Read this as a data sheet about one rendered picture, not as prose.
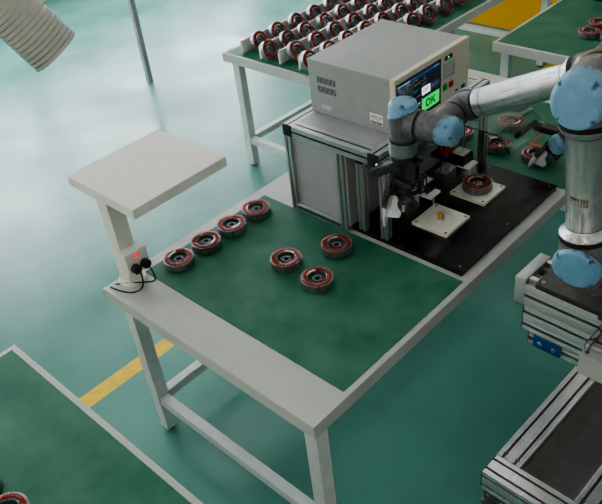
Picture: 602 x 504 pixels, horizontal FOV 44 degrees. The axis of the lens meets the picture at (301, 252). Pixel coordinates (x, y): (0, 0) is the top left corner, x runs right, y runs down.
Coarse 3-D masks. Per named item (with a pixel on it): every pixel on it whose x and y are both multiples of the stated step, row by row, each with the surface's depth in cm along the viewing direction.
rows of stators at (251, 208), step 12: (252, 204) 291; (264, 204) 290; (228, 216) 285; (240, 216) 284; (252, 216) 285; (264, 216) 287; (228, 228) 279; (240, 228) 278; (192, 240) 275; (204, 240) 276; (216, 240) 273; (168, 252) 270; (180, 252) 270; (192, 252) 269; (204, 252) 272; (168, 264) 265; (180, 264) 264; (192, 264) 267
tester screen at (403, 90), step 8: (424, 72) 252; (432, 72) 256; (416, 80) 251; (424, 80) 254; (432, 80) 258; (400, 88) 245; (408, 88) 249; (416, 88) 252; (416, 96) 254; (424, 96) 258
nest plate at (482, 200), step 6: (498, 186) 283; (504, 186) 283; (450, 192) 284; (456, 192) 283; (462, 192) 282; (492, 192) 280; (498, 192) 280; (462, 198) 281; (468, 198) 279; (474, 198) 278; (480, 198) 278; (486, 198) 278; (492, 198) 278; (480, 204) 276
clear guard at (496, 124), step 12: (528, 108) 271; (480, 120) 267; (492, 120) 266; (504, 120) 265; (516, 120) 265; (528, 120) 268; (540, 120) 270; (492, 132) 259; (504, 132) 260; (516, 132) 263; (528, 132) 265; (504, 144) 258; (516, 144) 261
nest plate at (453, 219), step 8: (432, 208) 276; (440, 208) 276; (448, 208) 275; (424, 216) 272; (432, 216) 272; (448, 216) 271; (456, 216) 270; (464, 216) 270; (416, 224) 269; (424, 224) 268; (432, 224) 268; (440, 224) 267; (448, 224) 267; (456, 224) 266; (432, 232) 266; (440, 232) 264; (448, 232) 263
